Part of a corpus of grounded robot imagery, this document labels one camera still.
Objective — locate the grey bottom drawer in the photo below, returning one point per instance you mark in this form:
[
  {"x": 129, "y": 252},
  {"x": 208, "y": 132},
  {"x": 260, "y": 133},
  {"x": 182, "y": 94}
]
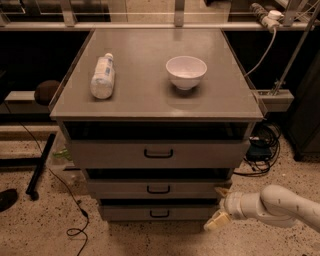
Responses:
[{"x": 157, "y": 209}]

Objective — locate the blue box on floor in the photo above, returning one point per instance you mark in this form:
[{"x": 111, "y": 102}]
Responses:
[{"x": 255, "y": 153}]

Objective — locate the metal frame rail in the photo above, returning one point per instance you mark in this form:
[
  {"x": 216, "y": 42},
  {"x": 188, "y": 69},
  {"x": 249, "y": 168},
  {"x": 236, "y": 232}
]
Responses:
[{"x": 36, "y": 15}]

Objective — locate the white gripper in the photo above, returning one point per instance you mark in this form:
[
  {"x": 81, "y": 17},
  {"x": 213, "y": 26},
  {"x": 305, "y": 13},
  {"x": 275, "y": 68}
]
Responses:
[{"x": 230, "y": 203}]

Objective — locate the black pole on floor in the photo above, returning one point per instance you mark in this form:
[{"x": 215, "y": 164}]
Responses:
[{"x": 31, "y": 189}]

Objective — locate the grey top drawer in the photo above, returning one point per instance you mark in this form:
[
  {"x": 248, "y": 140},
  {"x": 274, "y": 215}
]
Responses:
[{"x": 156, "y": 154}]

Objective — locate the diagonal metal rod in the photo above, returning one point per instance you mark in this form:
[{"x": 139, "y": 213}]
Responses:
[{"x": 295, "y": 50}]

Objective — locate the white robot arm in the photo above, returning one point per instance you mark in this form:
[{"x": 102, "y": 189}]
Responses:
[{"x": 274, "y": 205}]

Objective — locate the white ceramic bowl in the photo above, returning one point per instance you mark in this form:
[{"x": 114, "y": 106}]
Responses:
[{"x": 185, "y": 72}]

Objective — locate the grey drawer cabinet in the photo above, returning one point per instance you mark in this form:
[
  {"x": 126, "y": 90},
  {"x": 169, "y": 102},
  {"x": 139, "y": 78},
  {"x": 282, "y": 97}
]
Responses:
[{"x": 145, "y": 105}]

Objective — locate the grey drawer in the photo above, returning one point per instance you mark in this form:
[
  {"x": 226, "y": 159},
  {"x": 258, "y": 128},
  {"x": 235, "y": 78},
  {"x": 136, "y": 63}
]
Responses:
[
  {"x": 156, "y": 154},
  {"x": 157, "y": 209},
  {"x": 156, "y": 183}
]

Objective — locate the clear plastic water bottle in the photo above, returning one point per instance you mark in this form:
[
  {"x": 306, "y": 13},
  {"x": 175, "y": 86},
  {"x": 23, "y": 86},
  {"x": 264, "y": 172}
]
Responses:
[{"x": 102, "y": 82}]

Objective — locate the brown round object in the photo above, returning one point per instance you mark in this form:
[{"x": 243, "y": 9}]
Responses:
[{"x": 45, "y": 92}]

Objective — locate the white power strip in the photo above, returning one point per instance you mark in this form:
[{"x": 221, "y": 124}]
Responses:
[{"x": 268, "y": 19}]

